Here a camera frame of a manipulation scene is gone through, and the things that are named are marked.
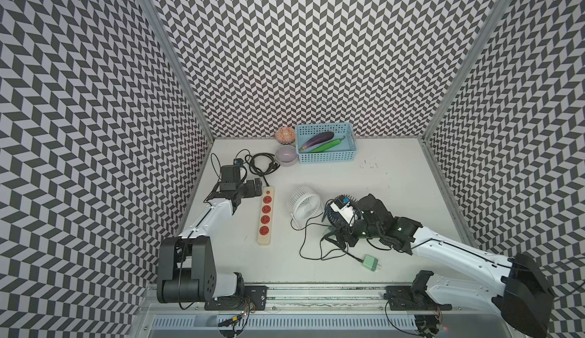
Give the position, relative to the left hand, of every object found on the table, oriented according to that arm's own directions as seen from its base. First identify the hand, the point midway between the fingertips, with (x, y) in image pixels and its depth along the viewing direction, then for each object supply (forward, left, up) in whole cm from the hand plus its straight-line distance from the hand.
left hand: (248, 184), depth 91 cm
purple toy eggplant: (+29, -29, -4) cm, 41 cm away
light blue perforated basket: (+27, -33, -4) cm, 43 cm away
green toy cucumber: (+26, -34, -5) cm, 44 cm away
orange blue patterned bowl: (+36, -12, -8) cm, 39 cm away
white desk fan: (-11, -23, +4) cm, 25 cm away
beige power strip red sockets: (-14, -8, -6) cm, 17 cm away
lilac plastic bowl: (+19, -14, -4) cm, 24 cm away
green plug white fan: (-28, -46, -8) cm, 54 cm away
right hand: (-21, -32, +1) cm, 39 cm away
